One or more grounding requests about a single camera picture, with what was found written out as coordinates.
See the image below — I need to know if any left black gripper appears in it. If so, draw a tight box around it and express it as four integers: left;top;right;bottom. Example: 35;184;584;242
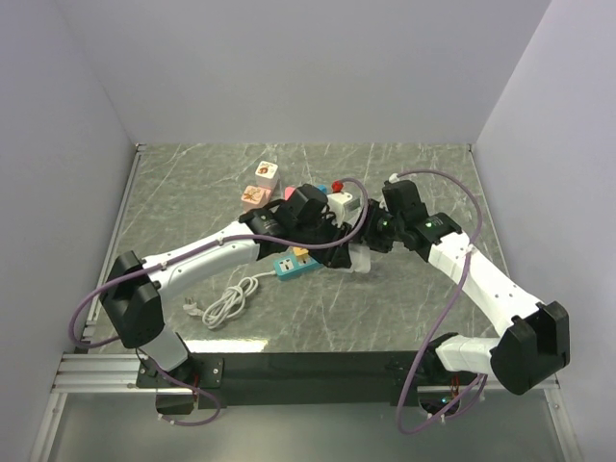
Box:
295;212;353;270

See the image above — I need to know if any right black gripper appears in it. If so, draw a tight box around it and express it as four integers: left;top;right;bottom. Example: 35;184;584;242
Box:
350;199;404;254

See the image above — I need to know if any white triangular socket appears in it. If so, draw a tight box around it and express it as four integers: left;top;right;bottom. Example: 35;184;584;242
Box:
348;244;371;273

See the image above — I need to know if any yellow plug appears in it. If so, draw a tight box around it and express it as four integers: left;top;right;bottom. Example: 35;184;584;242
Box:
293;246;310;265

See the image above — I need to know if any teal power strip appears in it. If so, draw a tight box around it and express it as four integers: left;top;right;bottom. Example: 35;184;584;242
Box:
273;254;321;281

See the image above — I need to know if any pink triangular socket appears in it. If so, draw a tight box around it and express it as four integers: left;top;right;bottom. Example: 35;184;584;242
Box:
284;187;295;200

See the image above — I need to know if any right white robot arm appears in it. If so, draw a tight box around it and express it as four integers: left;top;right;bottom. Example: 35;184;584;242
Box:
360;177;571;395

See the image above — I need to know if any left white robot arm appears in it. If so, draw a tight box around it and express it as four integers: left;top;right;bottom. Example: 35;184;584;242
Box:
99;184;358;387

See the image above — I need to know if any pink cube adapter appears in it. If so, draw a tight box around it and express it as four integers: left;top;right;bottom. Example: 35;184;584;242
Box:
241;185;272;209

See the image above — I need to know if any pink power strip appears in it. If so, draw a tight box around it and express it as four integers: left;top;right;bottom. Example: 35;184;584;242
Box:
241;202;258;213

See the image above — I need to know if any white cube adapter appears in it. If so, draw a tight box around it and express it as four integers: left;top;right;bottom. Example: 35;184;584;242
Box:
254;161;279;190

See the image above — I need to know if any black base beam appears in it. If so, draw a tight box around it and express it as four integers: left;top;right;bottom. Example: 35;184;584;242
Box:
136;351;415;416

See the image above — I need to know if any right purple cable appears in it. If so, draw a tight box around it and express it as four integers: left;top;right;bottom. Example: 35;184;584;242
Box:
395;168;488;435

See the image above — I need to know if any white power cord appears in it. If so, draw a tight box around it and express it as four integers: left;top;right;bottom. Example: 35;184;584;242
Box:
182;270;279;330

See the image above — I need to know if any aluminium rail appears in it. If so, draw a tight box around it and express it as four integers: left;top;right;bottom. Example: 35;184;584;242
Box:
50;349;562;398

